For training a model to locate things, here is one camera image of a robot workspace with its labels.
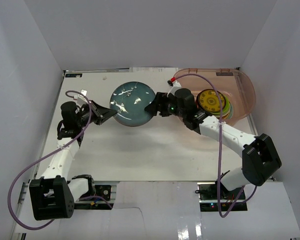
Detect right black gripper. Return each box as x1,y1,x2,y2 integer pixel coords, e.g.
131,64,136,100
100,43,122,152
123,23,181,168
144,92,186,119

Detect dark blue ceramic plate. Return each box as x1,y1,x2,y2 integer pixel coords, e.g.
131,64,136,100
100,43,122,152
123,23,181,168
109,81,156,127

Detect yellow patterned plate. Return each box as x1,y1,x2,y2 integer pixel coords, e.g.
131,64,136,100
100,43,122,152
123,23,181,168
196,89,229,114

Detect lime green plate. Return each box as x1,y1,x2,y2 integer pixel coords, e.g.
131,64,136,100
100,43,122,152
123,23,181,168
221,98,231,119

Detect red and teal plate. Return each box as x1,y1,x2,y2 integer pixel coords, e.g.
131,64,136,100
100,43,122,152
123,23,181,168
195,97,234,120

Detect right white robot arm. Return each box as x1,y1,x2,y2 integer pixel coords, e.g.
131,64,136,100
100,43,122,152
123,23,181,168
144,88,282,200

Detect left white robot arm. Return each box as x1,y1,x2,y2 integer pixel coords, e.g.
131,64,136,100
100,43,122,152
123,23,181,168
29,100,117,221

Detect pink translucent plastic bin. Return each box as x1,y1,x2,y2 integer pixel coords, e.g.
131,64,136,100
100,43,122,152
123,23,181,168
174,68,256,126

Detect papers at table back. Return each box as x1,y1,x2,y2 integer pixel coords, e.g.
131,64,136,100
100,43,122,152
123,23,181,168
129,67,179,75

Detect black label sticker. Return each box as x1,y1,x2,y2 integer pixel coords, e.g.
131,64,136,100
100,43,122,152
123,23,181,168
64,73,83,78

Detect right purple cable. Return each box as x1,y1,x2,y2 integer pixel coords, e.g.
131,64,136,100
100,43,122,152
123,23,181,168
167,73,258,218

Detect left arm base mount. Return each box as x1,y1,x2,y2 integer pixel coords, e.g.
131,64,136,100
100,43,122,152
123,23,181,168
74,185,114,210

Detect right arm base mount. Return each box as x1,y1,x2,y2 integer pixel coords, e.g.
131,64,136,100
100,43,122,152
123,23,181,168
195,182,248,213

